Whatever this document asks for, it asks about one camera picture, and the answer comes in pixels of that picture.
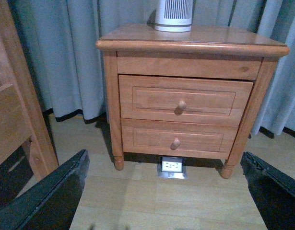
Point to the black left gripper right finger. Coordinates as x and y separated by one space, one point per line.
272 190

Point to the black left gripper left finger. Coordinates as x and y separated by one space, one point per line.
51 203

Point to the wooden drawer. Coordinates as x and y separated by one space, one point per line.
213 102
173 138

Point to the floor power outlet box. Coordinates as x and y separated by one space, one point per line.
171 167

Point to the wooden nightstand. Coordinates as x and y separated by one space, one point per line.
205 52

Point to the grey curtain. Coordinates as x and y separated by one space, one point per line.
58 40

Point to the white cylindrical air purifier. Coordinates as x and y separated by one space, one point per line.
173 15

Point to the wooden bed frame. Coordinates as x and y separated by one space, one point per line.
25 146

